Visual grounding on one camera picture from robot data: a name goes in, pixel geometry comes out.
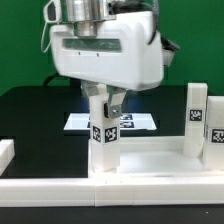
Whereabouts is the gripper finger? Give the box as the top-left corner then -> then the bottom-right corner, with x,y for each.
104,86 -> 127,119
81,80 -> 99,97

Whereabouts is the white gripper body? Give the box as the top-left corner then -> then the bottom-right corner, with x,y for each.
50,11 -> 164,91

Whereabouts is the white desk top tray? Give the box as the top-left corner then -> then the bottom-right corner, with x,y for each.
87,135 -> 224,179

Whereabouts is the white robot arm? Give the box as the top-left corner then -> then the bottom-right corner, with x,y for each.
43,0 -> 180,118

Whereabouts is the fiducial marker sheet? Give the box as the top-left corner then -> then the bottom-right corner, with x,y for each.
64,113 -> 157,130

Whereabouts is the white front fence bar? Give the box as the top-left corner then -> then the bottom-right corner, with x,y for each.
0,177 -> 224,207

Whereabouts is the white left fence block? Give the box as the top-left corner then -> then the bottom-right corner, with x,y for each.
0,139 -> 15,176

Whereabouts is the black cable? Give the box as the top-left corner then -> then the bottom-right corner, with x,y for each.
41,74 -> 73,88

